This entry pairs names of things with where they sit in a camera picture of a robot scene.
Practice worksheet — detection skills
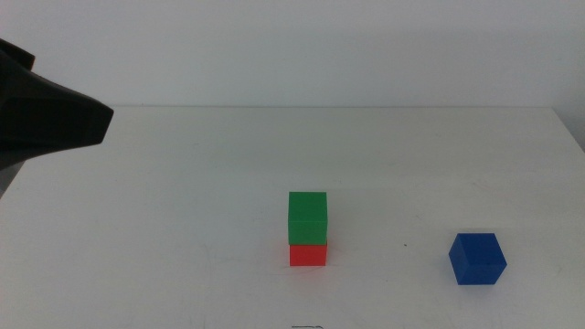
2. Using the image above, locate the green cube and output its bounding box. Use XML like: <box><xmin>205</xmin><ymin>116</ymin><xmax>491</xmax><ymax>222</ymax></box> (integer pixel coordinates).
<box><xmin>287</xmin><ymin>191</ymin><xmax>329</xmax><ymax>246</ymax></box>

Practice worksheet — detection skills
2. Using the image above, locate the red cube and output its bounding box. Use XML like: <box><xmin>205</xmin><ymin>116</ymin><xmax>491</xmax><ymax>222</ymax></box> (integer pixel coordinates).
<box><xmin>289</xmin><ymin>243</ymin><xmax>328</xmax><ymax>267</ymax></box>

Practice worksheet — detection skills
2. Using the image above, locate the blue cube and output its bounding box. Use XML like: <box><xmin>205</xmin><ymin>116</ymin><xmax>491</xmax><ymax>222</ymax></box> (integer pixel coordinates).
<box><xmin>448</xmin><ymin>232</ymin><xmax>508</xmax><ymax>286</ymax></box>

